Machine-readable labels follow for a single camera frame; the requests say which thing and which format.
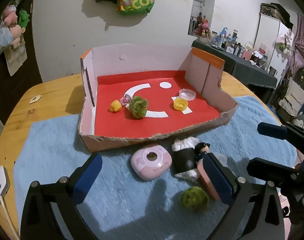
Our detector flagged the black and white cloth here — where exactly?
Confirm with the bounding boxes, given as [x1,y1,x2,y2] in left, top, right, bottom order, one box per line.
[172,137,200,182]

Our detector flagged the blue fluffy towel mat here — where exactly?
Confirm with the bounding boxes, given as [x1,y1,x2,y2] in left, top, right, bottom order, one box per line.
[13,95,299,240]

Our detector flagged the green fuzzy ball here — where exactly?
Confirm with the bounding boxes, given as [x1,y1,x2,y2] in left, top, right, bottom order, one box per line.
[179,186,209,212]
[129,96,149,119]

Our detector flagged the green fuzzy ball in tray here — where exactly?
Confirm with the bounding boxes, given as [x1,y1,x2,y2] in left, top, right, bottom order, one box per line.
[129,96,149,119]

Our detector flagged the pink rounded gadget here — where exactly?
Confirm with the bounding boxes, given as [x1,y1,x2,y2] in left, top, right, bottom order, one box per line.
[130,144,172,181]

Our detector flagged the pink plastic clothes peg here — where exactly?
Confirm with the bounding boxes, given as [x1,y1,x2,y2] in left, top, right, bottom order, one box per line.
[197,159,220,200]

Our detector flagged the white refrigerator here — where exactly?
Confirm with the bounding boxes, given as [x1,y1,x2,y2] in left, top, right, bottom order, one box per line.
[254,14,294,82]

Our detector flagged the yellow duck toy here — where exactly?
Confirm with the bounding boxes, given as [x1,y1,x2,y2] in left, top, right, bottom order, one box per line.
[109,100,123,113]

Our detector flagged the dark cluttered side table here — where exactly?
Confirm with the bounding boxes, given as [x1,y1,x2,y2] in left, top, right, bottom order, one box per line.
[192,40,277,103]

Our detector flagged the pink plush on side table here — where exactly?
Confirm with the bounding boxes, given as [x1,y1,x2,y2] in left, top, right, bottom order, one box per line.
[194,20,211,37]

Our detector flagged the small pink capsule toy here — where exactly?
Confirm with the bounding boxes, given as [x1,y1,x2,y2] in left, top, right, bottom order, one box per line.
[119,94,132,106]

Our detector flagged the small doll figurine black hair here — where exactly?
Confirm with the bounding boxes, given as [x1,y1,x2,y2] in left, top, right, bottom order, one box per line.
[194,142,211,160]

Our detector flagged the white square charger device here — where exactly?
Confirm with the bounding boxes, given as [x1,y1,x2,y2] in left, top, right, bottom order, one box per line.
[0,165,10,204]

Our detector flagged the white charger cable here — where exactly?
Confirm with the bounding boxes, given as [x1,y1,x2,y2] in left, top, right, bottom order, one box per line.
[0,195,21,240]

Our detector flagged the yellow bottle cap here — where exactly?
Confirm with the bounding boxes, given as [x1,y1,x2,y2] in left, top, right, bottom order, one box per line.
[173,98,188,112]

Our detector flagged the clear round plastic lid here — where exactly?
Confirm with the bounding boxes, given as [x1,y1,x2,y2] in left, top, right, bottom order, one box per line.
[179,88,196,101]

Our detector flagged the small wooden tag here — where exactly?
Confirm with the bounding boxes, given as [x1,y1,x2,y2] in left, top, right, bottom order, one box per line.
[29,95,42,104]

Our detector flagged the pink plush toys hanging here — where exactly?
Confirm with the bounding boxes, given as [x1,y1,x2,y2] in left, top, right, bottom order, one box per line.
[3,5,25,49]

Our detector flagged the cardboard tray with red liner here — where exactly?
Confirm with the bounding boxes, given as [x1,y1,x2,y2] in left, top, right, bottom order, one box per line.
[78,44,237,152]

